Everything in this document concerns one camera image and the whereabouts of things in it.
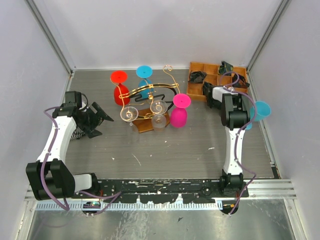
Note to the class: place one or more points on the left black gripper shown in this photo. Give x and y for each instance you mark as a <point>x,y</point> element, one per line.
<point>97,120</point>

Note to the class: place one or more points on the clear wine glass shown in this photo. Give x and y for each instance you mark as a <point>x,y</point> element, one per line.
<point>158,121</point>
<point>129,114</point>

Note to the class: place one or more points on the pink wine glass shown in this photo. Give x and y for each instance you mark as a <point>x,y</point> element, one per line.
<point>179,114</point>

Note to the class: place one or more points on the blue wine glass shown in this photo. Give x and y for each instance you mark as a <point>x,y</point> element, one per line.
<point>144,72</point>
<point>263,111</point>

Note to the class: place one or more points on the black white striped cloth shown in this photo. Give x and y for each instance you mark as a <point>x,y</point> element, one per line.
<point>77,134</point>

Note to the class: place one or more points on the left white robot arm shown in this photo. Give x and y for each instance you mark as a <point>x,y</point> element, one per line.
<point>48,176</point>

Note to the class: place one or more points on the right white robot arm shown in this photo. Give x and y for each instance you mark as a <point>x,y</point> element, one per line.
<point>234,114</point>

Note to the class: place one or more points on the red wine glass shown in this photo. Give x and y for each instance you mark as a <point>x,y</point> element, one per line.
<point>118,78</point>

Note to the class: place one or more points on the black sock in tray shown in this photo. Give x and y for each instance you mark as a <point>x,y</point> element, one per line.
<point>207,89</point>
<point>197,77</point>

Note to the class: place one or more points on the wooden compartment tray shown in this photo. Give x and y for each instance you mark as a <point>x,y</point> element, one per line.
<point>195,90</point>

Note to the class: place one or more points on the patterned dark sock in tray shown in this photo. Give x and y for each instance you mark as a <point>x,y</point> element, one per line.
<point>225,67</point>

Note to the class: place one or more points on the dark sock right tray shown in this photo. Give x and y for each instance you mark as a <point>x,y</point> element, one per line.
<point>240,82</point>

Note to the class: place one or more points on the gold wire wine glass rack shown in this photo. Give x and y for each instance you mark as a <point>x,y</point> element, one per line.
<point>144,119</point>

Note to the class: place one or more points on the black mounting base plate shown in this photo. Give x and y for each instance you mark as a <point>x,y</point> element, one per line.
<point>160,191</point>

